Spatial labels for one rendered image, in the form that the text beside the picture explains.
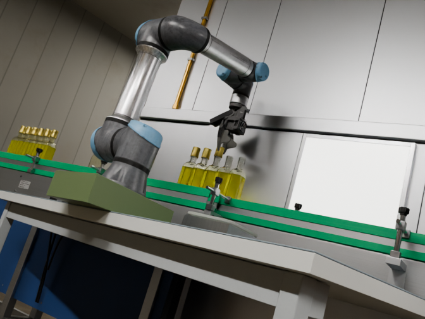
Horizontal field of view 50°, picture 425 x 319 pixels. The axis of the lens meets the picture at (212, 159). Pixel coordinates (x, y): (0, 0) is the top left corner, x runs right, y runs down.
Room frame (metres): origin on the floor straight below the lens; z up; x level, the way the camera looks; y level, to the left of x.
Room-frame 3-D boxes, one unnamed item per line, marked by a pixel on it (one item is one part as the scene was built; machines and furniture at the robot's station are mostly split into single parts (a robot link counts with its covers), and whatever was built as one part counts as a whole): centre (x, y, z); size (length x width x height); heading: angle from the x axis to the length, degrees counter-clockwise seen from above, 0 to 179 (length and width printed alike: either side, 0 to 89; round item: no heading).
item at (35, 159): (2.20, 0.85, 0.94); 0.07 x 0.04 x 0.13; 146
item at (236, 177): (1.76, -0.11, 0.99); 0.06 x 0.06 x 0.21; 56
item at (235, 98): (1.81, -0.04, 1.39); 0.08 x 0.08 x 0.05
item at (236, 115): (1.81, -0.04, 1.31); 0.09 x 0.08 x 0.12; 57
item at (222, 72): (1.73, 0.02, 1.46); 0.11 x 0.11 x 0.08; 45
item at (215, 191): (1.64, -0.06, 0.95); 0.17 x 0.03 x 0.12; 146
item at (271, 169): (1.78, -0.32, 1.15); 0.90 x 0.03 x 0.34; 56
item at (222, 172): (1.79, -0.07, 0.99); 0.06 x 0.06 x 0.21; 56
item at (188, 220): (1.52, -0.11, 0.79); 0.27 x 0.17 x 0.08; 146
